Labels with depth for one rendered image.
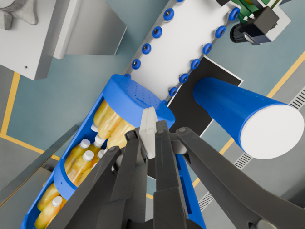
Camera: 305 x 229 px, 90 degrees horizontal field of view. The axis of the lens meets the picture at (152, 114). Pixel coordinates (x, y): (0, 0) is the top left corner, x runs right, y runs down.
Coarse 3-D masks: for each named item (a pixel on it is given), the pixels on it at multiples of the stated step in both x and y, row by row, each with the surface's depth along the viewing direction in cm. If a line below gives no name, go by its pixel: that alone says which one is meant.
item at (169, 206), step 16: (160, 144) 12; (160, 160) 10; (160, 176) 9; (176, 176) 8; (160, 192) 7; (176, 192) 7; (160, 208) 6; (176, 208) 6; (160, 224) 6; (176, 224) 6
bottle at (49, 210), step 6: (48, 204) 73; (60, 204) 75; (42, 210) 74; (48, 210) 72; (54, 210) 73; (42, 216) 73; (48, 216) 72; (36, 222) 75; (42, 222) 74; (48, 222) 75; (36, 228) 76; (42, 228) 76
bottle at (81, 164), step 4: (80, 156) 64; (76, 160) 64; (80, 160) 63; (84, 160) 63; (88, 160) 63; (72, 164) 65; (76, 164) 63; (80, 164) 62; (84, 164) 63; (88, 164) 64; (72, 168) 64; (76, 168) 63; (80, 168) 62; (84, 168) 63; (88, 168) 65; (68, 172) 65; (72, 172) 64; (76, 172) 63; (80, 172) 63; (68, 176) 65; (72, 176) 64; (76, 176) 64; (80, 176) 65; (72, 180) 65; (76, 180) 65
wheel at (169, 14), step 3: (168, 9) 58; (171, 9) 57; (165, 12) 59; (168, 12) 58; (171, 12) 57; (165, 15) 59; (168, 15) 58; (171, 15) 57; (165, 18) 59; (168, 18) 58; (171, 18) 58
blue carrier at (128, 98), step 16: (112, 80) 49; (128, 80) 60; (112, 96) 46; (128, 96) 44; (144, 96) 55; (128, 112) 45; (160, 112) 52; (80, 128) 57; (64, 160) 62; (64, 176) 57; (64, 192) 57; (32, 208) 80; (32, 224) 76
